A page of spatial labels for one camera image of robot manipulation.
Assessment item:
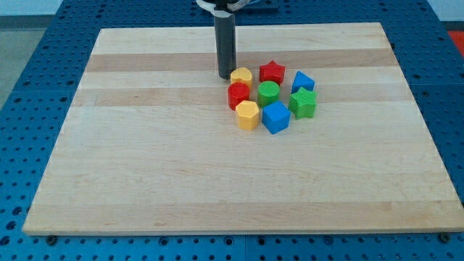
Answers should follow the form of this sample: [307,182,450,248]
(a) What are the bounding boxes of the blue cube block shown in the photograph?
[262,101,291,134]

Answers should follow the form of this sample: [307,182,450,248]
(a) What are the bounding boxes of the yellow hexagon block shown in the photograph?
[236,100,260,131]

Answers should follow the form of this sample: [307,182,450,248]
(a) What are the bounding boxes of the red cylinder block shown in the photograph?
[228,83,249,110]

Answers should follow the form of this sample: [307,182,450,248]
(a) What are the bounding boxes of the green cylinder block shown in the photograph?
[257,81,280,108]

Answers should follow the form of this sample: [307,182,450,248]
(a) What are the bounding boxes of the yellow heart block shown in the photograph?
[230,67,253,90]

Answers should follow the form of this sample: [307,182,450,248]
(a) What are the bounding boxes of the red star block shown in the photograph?
[259,60,286,85]

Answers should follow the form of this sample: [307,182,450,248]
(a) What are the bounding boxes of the green star block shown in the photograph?
[289,88,318,120]

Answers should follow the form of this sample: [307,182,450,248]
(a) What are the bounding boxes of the wooden board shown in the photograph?
[22,22,463,236]

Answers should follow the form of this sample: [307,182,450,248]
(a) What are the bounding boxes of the blue triangular block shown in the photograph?
[291,71,315,94]

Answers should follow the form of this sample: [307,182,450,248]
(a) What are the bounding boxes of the grey cylindrical pointer tool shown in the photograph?
[213,10,236,80]

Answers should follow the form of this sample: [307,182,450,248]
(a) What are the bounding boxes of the white cable at tool top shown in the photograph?
[196,0,251,18]

